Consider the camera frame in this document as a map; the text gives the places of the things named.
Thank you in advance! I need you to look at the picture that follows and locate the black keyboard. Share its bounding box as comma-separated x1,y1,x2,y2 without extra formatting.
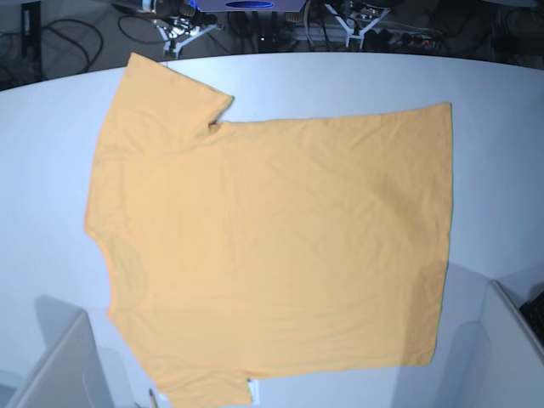
519,292,544,341

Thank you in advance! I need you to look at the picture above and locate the grey box left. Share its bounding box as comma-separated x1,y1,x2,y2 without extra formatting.
6,310,115,408

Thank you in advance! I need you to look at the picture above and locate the orange T-shirt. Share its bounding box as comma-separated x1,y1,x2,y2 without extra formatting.
85,54,452,407

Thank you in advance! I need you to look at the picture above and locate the pencil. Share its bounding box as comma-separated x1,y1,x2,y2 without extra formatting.
149,388,159,408

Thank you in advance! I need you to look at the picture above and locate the white paper label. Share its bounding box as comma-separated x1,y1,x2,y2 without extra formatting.
247,379,260,406

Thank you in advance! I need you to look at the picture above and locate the grey box right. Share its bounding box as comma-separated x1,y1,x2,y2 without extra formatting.
443,282,543,407

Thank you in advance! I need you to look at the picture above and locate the grey box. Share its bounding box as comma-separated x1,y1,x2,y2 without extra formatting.
443,282,543,407
6,310,115,408

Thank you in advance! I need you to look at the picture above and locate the blue grey device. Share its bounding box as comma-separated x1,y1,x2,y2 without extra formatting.
195,0,306,12

